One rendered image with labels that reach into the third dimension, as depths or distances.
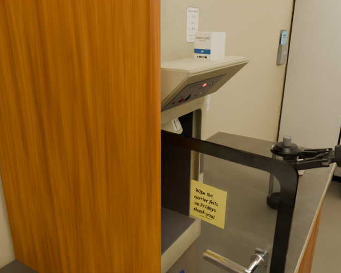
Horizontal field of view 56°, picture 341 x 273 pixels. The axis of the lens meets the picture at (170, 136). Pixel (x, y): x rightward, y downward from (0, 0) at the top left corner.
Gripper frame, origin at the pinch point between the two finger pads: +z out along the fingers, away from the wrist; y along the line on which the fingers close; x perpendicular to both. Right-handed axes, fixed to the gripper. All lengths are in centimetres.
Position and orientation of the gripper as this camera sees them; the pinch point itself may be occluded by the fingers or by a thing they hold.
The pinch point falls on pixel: (286, 160)
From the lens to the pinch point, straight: 125.3
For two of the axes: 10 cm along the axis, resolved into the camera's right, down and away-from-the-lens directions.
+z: -8.2, 1.3, 5.6
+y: -5.1, 2.7, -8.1
